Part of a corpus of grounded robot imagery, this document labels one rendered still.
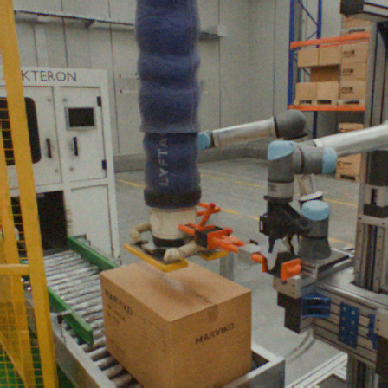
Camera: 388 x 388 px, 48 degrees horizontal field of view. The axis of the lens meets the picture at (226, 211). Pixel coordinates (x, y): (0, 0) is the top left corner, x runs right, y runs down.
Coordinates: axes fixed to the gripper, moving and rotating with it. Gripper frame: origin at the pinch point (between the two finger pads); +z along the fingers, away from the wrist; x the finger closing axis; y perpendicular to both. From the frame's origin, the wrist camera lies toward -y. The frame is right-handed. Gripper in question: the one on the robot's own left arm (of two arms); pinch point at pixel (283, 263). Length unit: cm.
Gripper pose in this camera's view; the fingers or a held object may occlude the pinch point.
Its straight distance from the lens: 128.0
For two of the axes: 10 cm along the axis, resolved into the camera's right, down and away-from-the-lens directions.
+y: -6.1, -2.0, 7.7
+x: -7.9, 1.7, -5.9
